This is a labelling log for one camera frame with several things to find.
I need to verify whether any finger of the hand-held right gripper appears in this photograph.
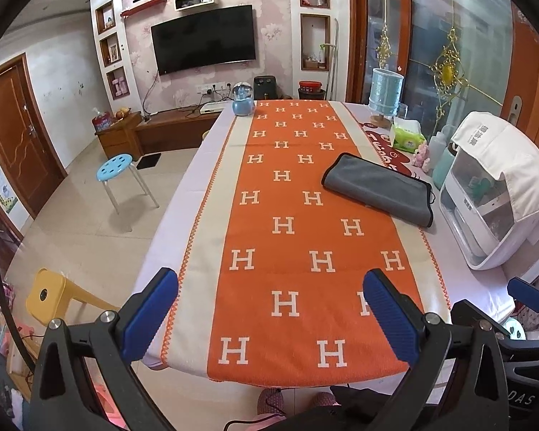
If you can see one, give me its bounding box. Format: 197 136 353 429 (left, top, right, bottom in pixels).
507 277 539 312
450 299 512 338

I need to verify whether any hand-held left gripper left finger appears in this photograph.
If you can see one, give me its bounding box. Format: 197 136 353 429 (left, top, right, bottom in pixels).
29 267 180 431

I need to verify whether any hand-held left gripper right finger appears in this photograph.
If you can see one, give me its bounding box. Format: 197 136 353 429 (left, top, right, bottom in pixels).
363 268 510 431

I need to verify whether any grey towel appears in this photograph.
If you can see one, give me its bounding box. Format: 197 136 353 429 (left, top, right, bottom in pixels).
321 153 434 228

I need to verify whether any white countertop sterilizer cabinet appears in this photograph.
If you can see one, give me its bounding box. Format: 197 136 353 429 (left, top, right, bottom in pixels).
439 144 522 271

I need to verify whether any yellow plastic stool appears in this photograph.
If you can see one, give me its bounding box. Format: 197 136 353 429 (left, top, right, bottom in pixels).
26 268 122 324

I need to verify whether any pink slipper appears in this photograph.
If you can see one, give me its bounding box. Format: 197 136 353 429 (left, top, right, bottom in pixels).
306 391 337 414
257 388 292 419

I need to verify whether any orange letter-print blanket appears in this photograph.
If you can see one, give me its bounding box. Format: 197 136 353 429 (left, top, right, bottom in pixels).
159 100 454 389

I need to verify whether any white cloth cover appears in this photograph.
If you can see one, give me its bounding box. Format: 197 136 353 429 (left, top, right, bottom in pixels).
450 111 539 224

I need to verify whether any light purple tablecloth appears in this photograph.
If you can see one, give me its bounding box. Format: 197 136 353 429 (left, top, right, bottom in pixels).
128 100 517 369

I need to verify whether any blue plastic stool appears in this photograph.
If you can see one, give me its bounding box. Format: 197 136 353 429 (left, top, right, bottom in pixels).
96 153 160 214

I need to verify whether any pink toy figure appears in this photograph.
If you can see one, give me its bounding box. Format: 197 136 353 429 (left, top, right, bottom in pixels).
412 141 433 172

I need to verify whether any white plastic bottle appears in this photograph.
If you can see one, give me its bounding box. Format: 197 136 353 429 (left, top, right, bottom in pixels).
428 131 454 176

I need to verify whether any red printed table mat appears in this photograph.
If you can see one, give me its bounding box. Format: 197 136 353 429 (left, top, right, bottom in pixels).
358 119 425 180

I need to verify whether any wooden side cabinet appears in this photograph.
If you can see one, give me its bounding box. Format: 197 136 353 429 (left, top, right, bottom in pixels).
94 112 144 160

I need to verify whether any green tissue pack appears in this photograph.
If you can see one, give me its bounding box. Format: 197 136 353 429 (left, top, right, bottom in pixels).
389 118 425 152

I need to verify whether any wooden television bench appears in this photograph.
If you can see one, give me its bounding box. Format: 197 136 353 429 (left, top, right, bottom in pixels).
132 104 234 156

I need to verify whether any red tissue box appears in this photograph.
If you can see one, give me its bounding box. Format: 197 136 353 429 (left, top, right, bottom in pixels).
92 108 114 133

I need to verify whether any wooden door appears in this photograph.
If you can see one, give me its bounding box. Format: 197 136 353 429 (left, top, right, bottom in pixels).
0 52 68 220

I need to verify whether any blue water jug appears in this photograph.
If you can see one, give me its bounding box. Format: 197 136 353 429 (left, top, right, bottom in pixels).
368 68 405 117

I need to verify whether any blue snow globe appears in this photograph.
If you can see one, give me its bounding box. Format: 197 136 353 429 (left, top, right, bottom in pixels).
232 82 256 117

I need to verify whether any red and black pot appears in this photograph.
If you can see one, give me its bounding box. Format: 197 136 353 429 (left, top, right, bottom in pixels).
298 80 328 101

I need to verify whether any black air fryer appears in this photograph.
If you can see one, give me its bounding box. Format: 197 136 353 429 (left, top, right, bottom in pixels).
253 75 279 101

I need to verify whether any glass sliding door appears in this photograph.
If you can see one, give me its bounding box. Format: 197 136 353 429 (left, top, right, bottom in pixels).
347 0 539 153

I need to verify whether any black wall television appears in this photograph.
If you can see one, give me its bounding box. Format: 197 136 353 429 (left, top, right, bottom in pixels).
150 4 258 77

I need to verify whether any red wall shelf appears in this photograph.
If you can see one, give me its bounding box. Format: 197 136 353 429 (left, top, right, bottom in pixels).
120 0 168 18

